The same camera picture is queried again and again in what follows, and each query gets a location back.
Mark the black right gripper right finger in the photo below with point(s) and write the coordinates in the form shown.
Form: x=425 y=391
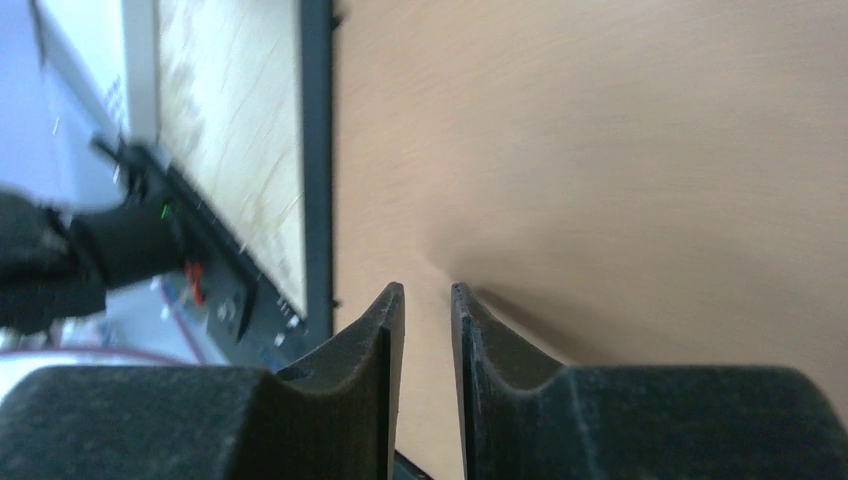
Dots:
x=525 y=415

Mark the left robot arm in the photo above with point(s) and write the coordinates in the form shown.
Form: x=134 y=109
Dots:
x=59 y=264

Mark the black picture frame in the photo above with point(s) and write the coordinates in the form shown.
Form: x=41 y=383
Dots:
x=317 y=23

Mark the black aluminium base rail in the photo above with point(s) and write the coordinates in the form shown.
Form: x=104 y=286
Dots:
x=202 y=267

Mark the brown frame backing board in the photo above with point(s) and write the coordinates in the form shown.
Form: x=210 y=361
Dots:
x=621 y=181

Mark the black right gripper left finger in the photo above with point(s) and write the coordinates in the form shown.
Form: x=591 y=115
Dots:
x=330 y=415

